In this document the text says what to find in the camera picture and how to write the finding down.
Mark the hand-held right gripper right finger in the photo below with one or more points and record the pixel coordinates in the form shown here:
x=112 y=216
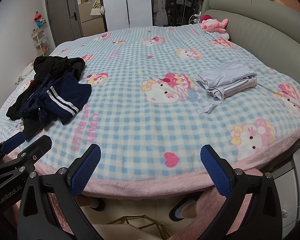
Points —
x=215 y=172

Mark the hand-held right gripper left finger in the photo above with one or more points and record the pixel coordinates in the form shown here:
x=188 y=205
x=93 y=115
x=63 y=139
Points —
x=86 y=171

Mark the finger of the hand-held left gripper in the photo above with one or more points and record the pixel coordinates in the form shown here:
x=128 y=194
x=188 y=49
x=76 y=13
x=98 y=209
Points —
x=37 y=148
x=13 y=139

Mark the navy striped pants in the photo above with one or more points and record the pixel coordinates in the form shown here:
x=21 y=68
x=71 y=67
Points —
x=65 y=97

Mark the black and white slipper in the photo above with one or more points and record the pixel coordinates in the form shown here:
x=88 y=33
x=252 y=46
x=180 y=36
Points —
x=180 y=210
x=97 y=206

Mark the navy striped top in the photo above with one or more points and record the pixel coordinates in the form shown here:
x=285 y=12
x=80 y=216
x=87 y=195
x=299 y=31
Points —
x=31 y=105

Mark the white cloth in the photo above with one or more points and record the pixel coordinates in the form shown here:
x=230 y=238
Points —
x=23 y=75

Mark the checked cartoon print blanket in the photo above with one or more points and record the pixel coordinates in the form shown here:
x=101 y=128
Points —
x=140 y=130

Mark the black garment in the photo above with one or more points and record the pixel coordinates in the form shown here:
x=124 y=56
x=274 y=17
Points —
x=57 y=66

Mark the white nightstand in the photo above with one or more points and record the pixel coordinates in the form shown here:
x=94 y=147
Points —
x=297 y=192

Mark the folded grey garment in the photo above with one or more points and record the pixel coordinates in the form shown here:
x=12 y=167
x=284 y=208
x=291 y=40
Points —
x=225 y=77

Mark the white shelf rack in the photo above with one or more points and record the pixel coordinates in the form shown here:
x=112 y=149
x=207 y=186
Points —
x=40 y=43

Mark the red and blue plush toy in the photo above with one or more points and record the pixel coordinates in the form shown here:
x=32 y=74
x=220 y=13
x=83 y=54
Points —
x=40 y=20

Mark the beige cabinet with items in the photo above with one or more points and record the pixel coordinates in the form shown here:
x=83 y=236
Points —
x=90 y=23

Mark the grey door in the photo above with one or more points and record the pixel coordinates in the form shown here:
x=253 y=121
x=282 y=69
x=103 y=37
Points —
x=62 y=12

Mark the white handbag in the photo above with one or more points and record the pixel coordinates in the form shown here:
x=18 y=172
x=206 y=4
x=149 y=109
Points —
x=97 y=11

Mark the grey padded bed headboard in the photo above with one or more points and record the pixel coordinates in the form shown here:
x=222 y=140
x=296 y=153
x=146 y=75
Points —
x=265 y=30

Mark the white wardrobe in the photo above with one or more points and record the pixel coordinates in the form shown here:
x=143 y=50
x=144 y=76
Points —
x=115 y=5

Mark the glass door cabinet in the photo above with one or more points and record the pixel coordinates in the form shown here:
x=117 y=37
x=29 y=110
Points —
x=165 y=7

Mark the white wall charger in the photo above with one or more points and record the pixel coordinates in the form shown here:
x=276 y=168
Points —
x=197 y=18

